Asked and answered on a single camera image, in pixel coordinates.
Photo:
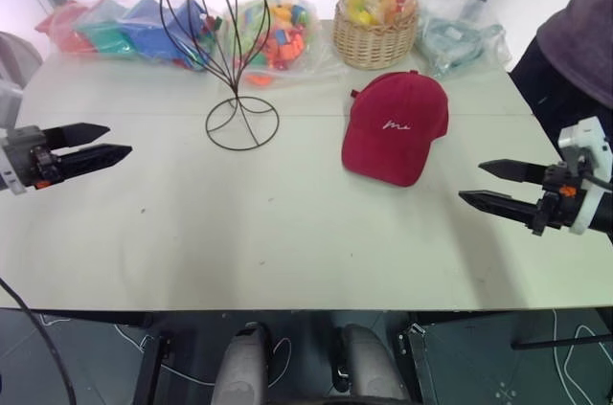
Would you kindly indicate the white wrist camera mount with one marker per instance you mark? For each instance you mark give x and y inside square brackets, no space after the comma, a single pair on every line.
[582,134]
[13,156]

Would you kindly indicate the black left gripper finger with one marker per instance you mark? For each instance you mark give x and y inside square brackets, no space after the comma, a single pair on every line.
[76,133]
[98,156]

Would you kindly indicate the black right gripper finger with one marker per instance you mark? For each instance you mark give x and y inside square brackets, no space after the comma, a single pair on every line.
[512,170]
[500,206]

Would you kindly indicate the red baseball cap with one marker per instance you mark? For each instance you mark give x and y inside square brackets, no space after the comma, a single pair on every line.
[392,137]

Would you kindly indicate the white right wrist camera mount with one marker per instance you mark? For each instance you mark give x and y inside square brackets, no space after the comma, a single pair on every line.
[582,134]

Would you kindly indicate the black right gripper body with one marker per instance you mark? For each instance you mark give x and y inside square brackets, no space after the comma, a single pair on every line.
[558,199]

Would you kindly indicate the woven wicker basket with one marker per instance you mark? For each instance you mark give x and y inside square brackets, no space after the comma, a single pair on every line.
[373,43]

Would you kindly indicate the grey rounded shape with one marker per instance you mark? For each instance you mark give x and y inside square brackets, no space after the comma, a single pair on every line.
[242,366]
[371,362]

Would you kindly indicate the clear bag of small blocks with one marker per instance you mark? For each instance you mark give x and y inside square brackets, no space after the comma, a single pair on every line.
[282,36]

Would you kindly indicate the person in grey shirt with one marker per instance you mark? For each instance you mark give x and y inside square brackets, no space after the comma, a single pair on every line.
[584,41]

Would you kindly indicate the clear bag of pale items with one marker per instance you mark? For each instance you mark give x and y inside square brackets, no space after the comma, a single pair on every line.
[455,41]

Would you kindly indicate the clear bag of large blocks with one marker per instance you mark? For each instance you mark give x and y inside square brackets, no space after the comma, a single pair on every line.
[139,31]

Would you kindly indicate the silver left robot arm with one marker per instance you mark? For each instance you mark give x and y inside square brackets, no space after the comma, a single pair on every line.
[7,103]

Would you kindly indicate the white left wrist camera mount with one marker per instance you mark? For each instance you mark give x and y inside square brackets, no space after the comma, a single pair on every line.
[13,156]

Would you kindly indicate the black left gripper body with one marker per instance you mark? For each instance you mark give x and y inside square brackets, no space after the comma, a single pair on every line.
[45,168]

